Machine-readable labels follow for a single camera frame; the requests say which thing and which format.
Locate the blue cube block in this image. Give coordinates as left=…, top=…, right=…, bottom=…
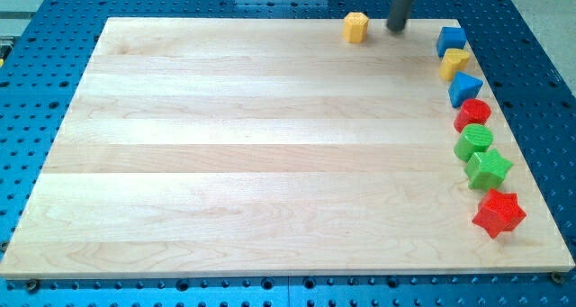
left=436, top=26, right=467, bottom=58

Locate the red cylinder block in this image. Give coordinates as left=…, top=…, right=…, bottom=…
left=454, top=99, right=491, bottom=132

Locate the light wooden board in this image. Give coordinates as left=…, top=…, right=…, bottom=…
left=1, top=17, right=574, bottom=279

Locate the green cylinder block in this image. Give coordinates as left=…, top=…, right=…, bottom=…
left=454, top=123, right=493, bottom=161

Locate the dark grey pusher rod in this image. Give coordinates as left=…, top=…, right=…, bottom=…
left=387, top=0, right=414, bottom=32

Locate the green star block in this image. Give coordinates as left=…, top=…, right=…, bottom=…
left=464, top=149, right=513, bottom=191

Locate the yellow heart block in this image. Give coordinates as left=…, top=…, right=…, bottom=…
left=439, top=48, right=472, bottom=81

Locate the yellow hexagon block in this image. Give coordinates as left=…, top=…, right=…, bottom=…
left=343, top=12, right=369, bottom=43

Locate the red star block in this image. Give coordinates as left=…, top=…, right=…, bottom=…
left=472, top=188, right=527, bottom=239

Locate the blue triangle block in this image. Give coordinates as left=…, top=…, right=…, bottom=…
left=448, top=71, right=483, bottom=108

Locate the blue perforated metal table plate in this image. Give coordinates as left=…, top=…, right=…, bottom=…
left=1, top=0, right=575, bottom=306

